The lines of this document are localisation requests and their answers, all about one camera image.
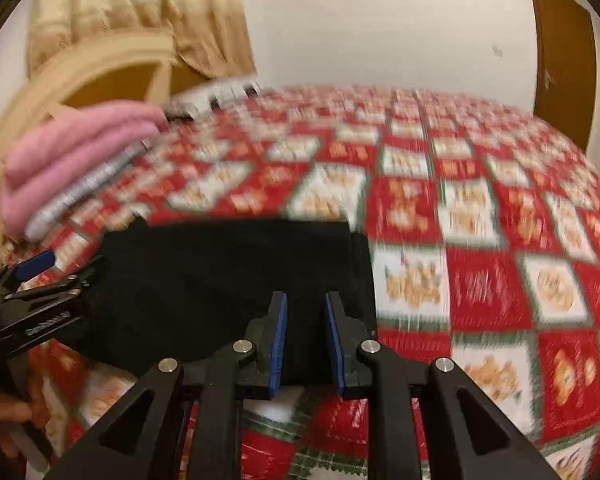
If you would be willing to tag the brown wooden door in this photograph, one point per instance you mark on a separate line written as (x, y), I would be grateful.
(565, 60)

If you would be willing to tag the cream wooden headboard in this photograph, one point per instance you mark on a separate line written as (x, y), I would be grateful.
(80, 67)

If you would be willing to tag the pink folded blanket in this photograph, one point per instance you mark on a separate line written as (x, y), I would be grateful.
(70, 160)

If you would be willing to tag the black pants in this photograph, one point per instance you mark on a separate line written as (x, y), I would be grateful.
(205, 270)

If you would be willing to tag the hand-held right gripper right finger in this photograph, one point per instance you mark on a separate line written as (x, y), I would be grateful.
(336, 350)

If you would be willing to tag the person's left hand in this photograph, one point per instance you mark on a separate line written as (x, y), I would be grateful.
(5, 410)

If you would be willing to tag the beige curtain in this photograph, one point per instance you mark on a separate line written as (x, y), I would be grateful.
(130, 0)

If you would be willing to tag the red checkered bedspread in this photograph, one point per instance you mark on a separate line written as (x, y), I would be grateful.
(480, 285)

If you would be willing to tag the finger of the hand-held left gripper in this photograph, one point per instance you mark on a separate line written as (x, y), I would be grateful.
(75, 280)
(35, 265)

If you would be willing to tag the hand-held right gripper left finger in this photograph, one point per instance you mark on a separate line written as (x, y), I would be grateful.
(276, 350)

